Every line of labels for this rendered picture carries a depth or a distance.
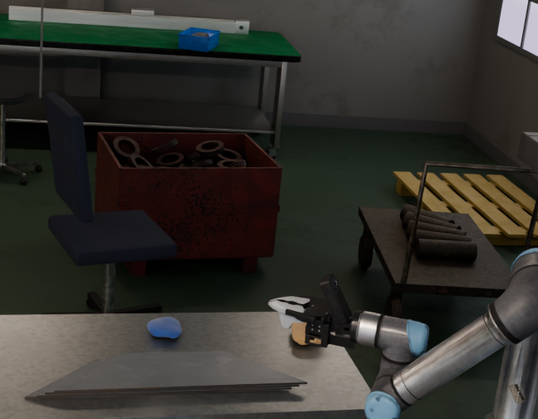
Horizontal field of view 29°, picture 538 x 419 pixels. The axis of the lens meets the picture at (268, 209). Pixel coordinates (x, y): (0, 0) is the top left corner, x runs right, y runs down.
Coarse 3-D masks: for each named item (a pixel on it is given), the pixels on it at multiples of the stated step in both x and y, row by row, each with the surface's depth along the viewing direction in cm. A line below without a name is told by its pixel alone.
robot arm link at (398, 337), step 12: (384, 324) 229; (396, 324) 229; (408, 324) 228; (420, 324) 229; (384, 336) 228; (396, 336) 228; (408, 336) 227; (420, 336) 227; (384, 348) 230; (396, 348) 228; (408, 348) 228; (420, 348) 227; (396, 360) 229; (408, 360) 229
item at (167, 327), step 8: (152, 320) 309; (160, 320) 308; (168, 320) 309; (176, 320) 311; (152, 328) 303; (160, 328) 303; (168, 328) 304; (176, 328) 305; (160, 336) 302; (168, 336) 302; (176, 336) 303
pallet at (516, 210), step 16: (400, 176) 803; (432, 176) 811; (448, 176) 815; (464, 176) 824; (480, 176) 823; (496, 176) 828; (400, 192) 797; (416, 192) 768; (432, 192) 802; (448, 192) 776; (464, 192) 780; (480, 192) 810; (496, 192) 787; (512, 192) 791; (432, 208) 737; (448, 208) 753; (464, 208) 744; (480, 208) 747; (496, 208) 761; (512, 208) 754; (528, 208) 758; (480, 224) 713; (496, 224) 719; (512, 224) 719; (528, 224) 722; (496, 240) 713; (512, 240) 715
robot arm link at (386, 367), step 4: (384, 356) 233; (384, 360) 231; (388, 360) 230; (380, 364) 234; (384, 364) 231; (388, 364) 230; (392, 364) 230; (396, 364) 229; (400, 364) 229; (404, 364) 229; (380, 368) 233; (384, 368) 231; (388, 368) 230; (392, 368) 229; (396, 368) 230; (400, 368) 230; (380, 372) 230; (384, 372) 228; (388, 372) 228; (392, 372) 227; (380, 376) 228
